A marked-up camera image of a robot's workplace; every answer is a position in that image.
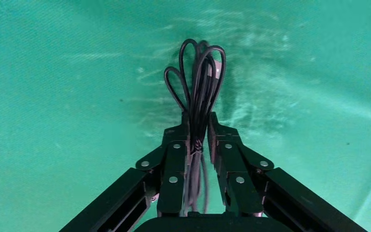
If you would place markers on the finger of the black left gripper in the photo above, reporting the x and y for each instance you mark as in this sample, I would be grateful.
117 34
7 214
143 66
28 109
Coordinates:
236 166
172 160

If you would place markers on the green tablecloth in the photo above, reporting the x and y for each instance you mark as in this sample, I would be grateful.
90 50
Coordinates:
60 96

